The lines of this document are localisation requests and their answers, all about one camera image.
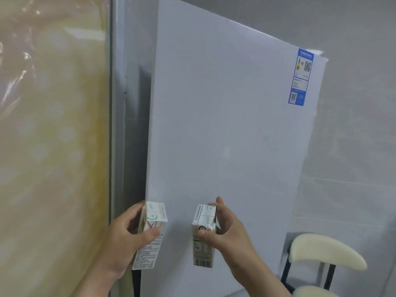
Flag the person's right hand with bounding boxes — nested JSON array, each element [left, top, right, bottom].
[[196, 196, 264, 284]]

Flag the person's left hand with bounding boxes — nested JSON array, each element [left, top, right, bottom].
[[100, 200, 162, 281]]

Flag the white milk carton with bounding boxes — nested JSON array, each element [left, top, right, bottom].
[[191, 204, 217, 269], [131, 200, 169, 271]]

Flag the white refrigerator door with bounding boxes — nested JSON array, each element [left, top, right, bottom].
[[141, 0, 329, 297]]

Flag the cream chair black legs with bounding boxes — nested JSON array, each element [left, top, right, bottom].
[[280, 233, 368, 297]]

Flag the blue energy label sticker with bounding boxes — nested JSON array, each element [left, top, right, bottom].
[[288, 47, 315, 106]]

